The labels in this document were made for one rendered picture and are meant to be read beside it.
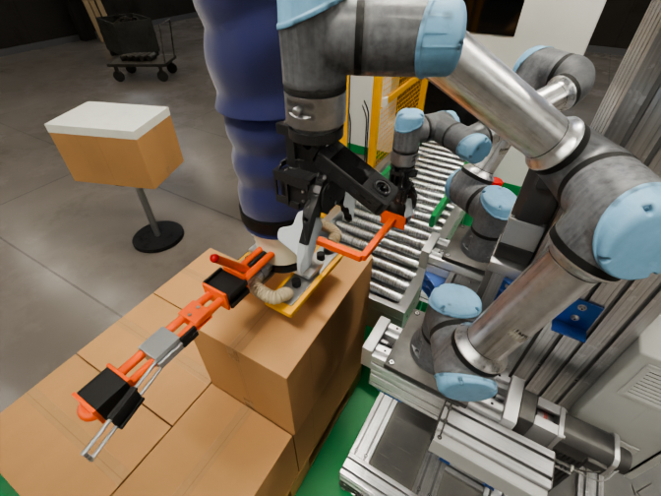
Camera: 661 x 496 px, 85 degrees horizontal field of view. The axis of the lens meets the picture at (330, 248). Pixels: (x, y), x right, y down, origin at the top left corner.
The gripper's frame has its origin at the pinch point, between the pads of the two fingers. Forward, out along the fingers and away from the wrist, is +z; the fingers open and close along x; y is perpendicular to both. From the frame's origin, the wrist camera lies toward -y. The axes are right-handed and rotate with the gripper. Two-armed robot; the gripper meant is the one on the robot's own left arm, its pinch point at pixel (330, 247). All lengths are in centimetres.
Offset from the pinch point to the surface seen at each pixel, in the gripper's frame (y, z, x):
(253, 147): 32.4, -1.3, -19.7
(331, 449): 12, 152, -20
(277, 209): 28.7, 15.7, -21.4
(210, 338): 44, 58, 0
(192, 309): 36.6, 32.4, 6.0
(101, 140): 205, 57, -70
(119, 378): 35, 31, 27
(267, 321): 33, 58, -14
